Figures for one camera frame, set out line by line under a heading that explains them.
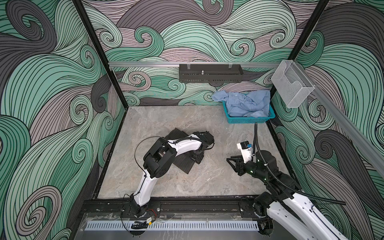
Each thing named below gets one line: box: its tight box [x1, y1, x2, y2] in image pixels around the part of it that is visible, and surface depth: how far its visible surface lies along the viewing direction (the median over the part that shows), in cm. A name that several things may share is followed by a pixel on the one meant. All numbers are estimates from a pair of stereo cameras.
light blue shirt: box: [211, 90, 271, 118], surface depth 115 cm
